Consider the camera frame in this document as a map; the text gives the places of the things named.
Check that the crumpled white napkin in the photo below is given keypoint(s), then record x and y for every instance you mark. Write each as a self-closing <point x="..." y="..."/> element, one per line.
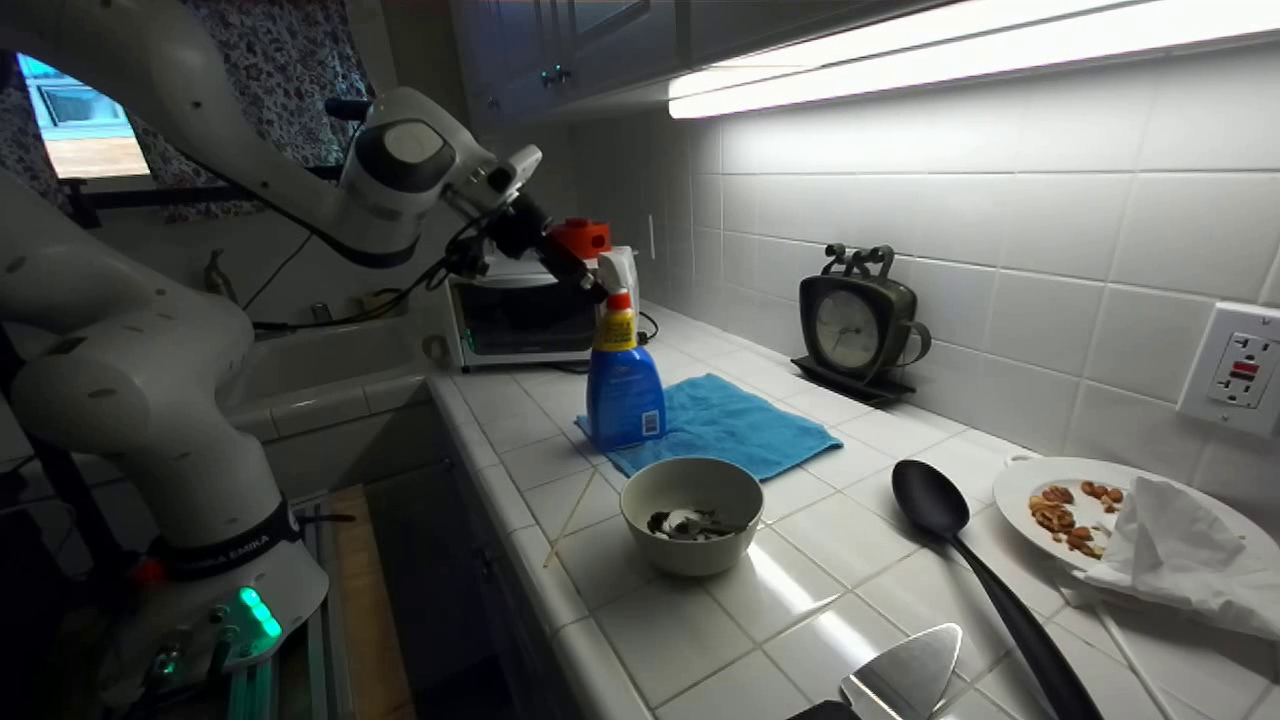
<point x="1185" y="544"/>

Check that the blue yellow spray bottle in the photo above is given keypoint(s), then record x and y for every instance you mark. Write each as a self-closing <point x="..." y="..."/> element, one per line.
<point x="625" y="387"/>

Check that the metal spatula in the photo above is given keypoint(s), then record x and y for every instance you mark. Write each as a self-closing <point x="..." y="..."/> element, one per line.
<point x="913" y="672"/>

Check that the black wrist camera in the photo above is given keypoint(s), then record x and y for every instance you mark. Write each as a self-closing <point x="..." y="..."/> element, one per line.
<point x="467" y="255"/>

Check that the bright computer monitor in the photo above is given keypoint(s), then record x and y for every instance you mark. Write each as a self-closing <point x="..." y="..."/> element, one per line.
<point x="80" y="125"/>

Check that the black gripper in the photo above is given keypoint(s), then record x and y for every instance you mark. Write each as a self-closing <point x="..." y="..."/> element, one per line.
<point x="526" y="230"/>

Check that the under-cabinet light strip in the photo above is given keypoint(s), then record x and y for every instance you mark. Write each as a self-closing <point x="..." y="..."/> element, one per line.
<point x="961" y="54"/>

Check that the white ceramic bowl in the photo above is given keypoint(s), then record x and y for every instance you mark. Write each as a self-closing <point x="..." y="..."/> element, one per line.
<point x="688" y="519"/>

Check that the white plate with food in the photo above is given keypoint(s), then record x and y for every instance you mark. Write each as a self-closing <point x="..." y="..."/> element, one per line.
<point x="1060" y="514"/>

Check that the white outlet with red button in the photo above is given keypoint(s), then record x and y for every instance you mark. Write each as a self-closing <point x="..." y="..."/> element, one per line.
<point x="1234" y="371"/>

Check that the white kitchen sink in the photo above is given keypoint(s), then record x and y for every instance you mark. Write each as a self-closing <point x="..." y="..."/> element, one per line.
<point x="326" y="364"/>

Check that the black plastic serving spoon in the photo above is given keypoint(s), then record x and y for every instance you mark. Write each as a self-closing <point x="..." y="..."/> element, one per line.
<point x="941" y="514"/>

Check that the blue terry cloth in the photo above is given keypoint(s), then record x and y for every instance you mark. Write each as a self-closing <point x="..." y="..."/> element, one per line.
<point x="732" y="427"/>

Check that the white toaster oven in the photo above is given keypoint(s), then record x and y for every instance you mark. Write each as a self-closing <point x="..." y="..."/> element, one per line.
<point x="502" y="326"/>

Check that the dark retro table clock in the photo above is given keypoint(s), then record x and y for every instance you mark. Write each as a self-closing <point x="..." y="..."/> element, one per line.
<point x="854" y="326"/>

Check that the red lidded container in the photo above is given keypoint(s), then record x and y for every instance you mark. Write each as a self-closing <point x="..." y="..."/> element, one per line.
<point x="585" y="235"/>

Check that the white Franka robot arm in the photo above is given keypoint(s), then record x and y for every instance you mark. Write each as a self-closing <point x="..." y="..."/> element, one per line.
<point x="120" y="360"/>

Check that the white upper cabinet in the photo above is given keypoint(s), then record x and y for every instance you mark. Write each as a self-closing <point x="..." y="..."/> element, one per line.
<point x="600" y="44"/>

